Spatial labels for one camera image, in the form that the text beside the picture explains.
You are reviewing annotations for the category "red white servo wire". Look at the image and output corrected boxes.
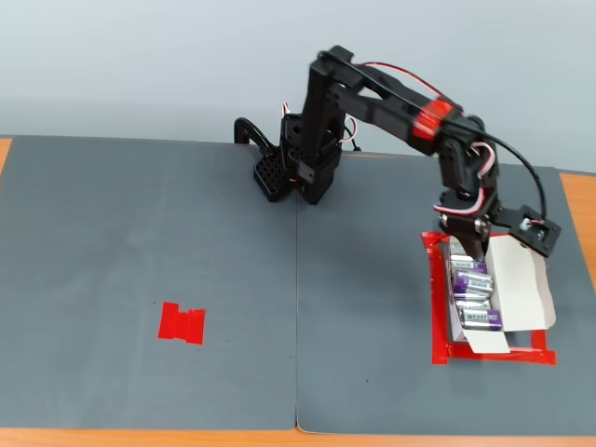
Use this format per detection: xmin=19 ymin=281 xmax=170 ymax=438
xmin=357 ymin=60 xmax=452 ymax=102
xmin=432 ymin=141 xmax=498 ymax=219

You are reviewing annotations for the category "red tape frame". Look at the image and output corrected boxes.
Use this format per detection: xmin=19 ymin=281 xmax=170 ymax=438
xmin=420 ymin=229 xmax=558 ymax=367

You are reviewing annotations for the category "black camera cable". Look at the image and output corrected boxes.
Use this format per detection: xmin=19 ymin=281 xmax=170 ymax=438
xmin=318 ymin=49 xmax=547 ymax=224

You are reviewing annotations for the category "grey table mat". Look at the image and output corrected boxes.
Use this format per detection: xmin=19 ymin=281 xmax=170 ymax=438
xmin=0 ymin=134 xmax=300 ymax=432
xmin=295 ymin=149 xmax=596 ymax=438

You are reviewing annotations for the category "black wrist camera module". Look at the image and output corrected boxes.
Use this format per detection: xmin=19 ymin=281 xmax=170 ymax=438
xmin=507 ymin=204 xmax=563 ymax=258

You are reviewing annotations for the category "red tape patch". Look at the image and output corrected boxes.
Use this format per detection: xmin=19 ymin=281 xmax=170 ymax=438
xmin=156 ymin=301 xmax=207 ymax=347

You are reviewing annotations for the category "black power cable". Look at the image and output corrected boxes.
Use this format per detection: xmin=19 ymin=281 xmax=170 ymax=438
xmin=343 ymin=115 xmax=364 ymax=154

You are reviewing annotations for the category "white cardboard battery box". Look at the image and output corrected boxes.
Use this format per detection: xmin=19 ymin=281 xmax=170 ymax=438
xmin=447 ymin=234 xmax=558 ymax=356

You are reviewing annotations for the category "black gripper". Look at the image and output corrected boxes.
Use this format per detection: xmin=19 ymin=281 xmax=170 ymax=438
xmin=433 ymin=187 xmax=505 ymax=264

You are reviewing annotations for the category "red tape band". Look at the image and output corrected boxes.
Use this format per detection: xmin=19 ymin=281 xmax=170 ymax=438
xmin=413 ymin=98 xmax=456 ymax=142

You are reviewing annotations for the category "black table clamp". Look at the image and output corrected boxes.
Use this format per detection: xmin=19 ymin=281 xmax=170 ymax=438
xmin=232 ymin=116 xmax=287 ymax=204

